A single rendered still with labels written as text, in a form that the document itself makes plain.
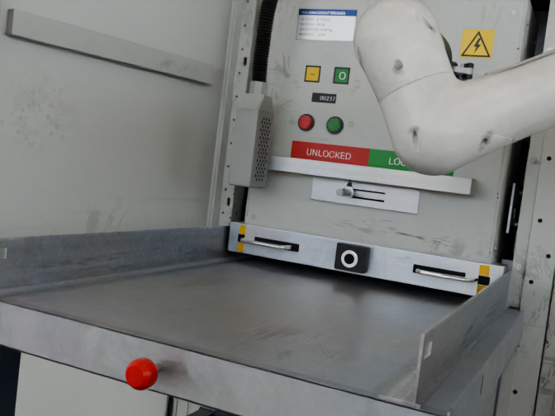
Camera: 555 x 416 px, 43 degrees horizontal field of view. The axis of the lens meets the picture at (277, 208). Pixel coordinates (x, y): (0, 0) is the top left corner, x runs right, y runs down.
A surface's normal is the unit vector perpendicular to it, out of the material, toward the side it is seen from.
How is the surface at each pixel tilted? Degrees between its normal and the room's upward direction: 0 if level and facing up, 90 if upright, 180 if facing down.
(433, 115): 78
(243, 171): 90
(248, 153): 90
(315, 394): 90
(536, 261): 90
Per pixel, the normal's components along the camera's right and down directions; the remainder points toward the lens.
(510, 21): -0.42, 0.00
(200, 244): 0.90, 0.14
